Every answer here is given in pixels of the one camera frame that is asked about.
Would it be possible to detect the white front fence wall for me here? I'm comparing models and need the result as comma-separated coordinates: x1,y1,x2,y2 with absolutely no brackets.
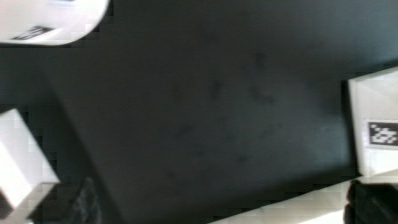
207,181,358,224

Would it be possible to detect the white left fence wall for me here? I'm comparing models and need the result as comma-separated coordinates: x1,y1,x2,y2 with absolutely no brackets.
0,109,61,220

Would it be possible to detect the white lamp shade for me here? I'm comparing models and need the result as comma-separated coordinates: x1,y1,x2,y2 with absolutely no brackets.
0,0,111,46

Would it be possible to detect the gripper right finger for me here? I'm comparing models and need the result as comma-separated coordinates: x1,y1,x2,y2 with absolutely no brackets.
343,180,398,224

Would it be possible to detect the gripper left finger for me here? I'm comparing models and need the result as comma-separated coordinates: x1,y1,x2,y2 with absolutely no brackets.
29,178,104,224

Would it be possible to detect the white fence wall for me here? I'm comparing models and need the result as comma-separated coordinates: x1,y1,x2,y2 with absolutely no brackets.
207,181,358,224
0,109,61,220

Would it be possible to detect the white lamp base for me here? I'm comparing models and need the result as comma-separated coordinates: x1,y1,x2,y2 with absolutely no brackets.
349,67,398,176

